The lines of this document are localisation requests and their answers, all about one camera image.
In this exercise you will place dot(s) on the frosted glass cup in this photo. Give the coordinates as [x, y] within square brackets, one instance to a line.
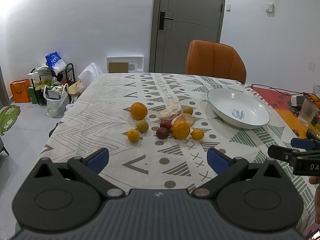
[308, 111]

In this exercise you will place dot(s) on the red orange table mat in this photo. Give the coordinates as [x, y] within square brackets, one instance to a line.
[279, 101]

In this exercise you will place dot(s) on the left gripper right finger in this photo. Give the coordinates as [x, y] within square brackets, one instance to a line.
[228, 171]

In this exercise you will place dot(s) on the small tangerine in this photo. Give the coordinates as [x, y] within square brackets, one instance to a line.
[133, 135]
[197, 134]

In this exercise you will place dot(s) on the white ceramic plate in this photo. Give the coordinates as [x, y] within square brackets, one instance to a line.
[237, 108]

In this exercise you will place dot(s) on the white power adapter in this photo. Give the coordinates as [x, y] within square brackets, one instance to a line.
[297, 100]

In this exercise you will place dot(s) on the large orange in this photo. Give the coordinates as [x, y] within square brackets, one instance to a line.
[180, 129]
[138, 111]

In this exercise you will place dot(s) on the green leaf floor mat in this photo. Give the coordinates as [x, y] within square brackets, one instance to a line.
[9, 116]

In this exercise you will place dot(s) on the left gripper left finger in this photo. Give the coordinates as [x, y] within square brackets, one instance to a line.
[87, 171]

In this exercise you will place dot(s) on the blue white plastic bag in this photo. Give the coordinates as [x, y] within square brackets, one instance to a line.
[55, 63]

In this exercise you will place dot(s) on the right hand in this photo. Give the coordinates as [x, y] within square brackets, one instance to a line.
[315, 181]

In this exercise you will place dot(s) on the green-brown kiwi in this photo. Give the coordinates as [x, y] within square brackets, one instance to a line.
[188, 110]
[142, 126]

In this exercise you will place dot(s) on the black metal rack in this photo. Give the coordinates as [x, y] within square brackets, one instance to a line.
[44, 73]

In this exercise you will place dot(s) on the dark red plum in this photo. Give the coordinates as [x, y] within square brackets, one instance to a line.
[162, 133]
[166, 124]

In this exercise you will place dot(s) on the white plastic bag with items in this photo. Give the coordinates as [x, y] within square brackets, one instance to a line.
[56, 99]

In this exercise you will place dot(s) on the black door handle lock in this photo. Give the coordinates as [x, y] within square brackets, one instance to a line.
[162, 19]

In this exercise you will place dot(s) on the clear plastic bag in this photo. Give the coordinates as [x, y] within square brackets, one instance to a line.
[88, 75]

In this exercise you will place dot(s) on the white foam packaging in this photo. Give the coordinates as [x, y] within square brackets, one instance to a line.
[124, 64]

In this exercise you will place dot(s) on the peeled pomelo segment orange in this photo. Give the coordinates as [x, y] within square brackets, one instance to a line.
[185, 117]

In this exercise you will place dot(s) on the large orange front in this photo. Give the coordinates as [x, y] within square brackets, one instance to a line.
[180, 129]

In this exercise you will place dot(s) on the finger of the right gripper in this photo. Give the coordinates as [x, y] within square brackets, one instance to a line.
[306, 144]

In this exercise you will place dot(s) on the grey door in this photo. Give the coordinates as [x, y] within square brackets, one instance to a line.
[192, 20]

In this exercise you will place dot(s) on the orange gift bag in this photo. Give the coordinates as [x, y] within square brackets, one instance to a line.
[19, 90]

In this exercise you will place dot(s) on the dark red plum front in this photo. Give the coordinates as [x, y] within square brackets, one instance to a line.
[162, 133]

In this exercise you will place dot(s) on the orange leather chair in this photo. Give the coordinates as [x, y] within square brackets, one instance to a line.
[214, 60]

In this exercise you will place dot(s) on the patterned tablecloth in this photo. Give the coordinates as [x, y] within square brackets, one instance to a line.
[101, 117]

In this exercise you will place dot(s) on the dark red plum back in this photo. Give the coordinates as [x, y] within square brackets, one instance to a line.
[166, 124]

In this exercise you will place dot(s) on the small white wall switch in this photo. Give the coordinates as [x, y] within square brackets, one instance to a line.
[228, 7]

